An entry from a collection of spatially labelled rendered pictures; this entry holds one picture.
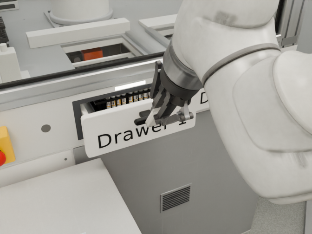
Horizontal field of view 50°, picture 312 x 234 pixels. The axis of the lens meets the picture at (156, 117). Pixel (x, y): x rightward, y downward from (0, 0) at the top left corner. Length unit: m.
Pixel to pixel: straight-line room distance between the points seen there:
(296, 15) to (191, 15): 0.69
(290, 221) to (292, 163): 1.48
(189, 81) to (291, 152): 0.21
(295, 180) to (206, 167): 0.81
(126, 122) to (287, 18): 0.55
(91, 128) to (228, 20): 0.45
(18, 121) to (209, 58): 0.51
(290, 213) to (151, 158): 1.03
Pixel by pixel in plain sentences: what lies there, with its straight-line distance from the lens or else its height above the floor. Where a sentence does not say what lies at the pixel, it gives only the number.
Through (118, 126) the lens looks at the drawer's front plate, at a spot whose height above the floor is 0.89.
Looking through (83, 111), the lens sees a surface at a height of 0.89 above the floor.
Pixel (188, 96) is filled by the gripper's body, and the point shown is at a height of 1.05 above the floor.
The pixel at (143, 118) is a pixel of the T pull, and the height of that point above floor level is 0.91.
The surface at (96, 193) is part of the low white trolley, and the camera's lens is 0.80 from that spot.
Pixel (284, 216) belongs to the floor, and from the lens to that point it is 1.85.
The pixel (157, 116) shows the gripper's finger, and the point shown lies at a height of 0.96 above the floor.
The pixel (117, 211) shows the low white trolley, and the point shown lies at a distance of 0.76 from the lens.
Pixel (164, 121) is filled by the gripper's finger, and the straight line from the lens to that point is 0.66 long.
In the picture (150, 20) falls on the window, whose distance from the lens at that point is 0.81.
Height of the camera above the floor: 1.33
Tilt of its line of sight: 34 degrees down
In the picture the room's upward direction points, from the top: straight up
